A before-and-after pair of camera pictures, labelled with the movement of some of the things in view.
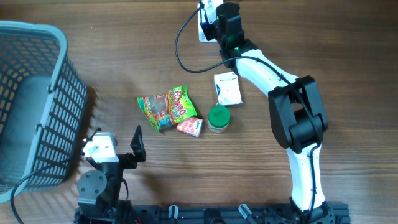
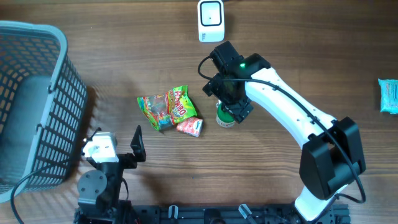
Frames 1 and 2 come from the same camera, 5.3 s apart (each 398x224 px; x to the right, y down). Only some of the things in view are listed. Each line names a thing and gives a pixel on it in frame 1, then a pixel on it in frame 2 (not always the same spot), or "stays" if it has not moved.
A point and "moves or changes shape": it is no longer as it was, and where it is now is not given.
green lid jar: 218,119 moves or changes shape
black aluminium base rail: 337,213 stays
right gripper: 206,27 → 239,109
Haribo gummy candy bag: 163,111 stays
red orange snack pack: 192,126 stays
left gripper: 130,160 stays
